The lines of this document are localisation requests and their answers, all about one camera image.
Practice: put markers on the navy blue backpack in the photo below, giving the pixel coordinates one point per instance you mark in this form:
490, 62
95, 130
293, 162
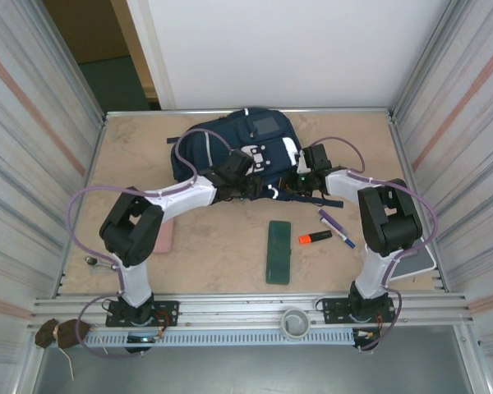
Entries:
226, 131

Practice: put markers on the purple marker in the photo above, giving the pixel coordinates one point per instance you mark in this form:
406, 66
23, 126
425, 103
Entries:
328, 218

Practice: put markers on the orange black highlighter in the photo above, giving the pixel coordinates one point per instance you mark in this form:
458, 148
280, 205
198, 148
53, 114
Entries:
320, 236

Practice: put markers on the green pencil case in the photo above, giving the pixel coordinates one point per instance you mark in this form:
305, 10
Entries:
278, 252

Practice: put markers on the white blue pen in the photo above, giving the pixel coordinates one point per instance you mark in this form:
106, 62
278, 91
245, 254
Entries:
345, 239

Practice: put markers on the pink eraser block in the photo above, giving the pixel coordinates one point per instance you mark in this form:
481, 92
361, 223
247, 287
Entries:
164, 242

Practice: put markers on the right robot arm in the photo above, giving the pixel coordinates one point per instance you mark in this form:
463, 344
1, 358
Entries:
390, 221

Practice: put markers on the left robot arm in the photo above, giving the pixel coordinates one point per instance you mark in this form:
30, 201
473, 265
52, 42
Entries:
131, 230

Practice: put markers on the aluminium table edge bar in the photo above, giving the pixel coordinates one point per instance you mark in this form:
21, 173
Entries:
139, 113

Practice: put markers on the white grey scale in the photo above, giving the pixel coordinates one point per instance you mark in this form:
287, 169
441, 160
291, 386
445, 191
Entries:
419, 262

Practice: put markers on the black controller board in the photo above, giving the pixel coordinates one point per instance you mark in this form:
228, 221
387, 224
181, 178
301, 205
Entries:
365, 336
141, 340

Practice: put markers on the brown cloth bundle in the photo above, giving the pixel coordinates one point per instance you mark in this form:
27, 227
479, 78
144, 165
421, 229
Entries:
72, 331

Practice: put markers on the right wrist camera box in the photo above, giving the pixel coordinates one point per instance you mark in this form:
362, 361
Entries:
302, 162

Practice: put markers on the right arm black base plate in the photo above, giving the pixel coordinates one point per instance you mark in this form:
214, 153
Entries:
334, 305

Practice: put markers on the aluminium mounting rail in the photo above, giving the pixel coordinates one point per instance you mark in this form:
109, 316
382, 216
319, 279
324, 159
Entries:
246, 305

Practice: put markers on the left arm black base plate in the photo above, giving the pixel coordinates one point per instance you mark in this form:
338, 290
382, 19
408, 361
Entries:
168, 312

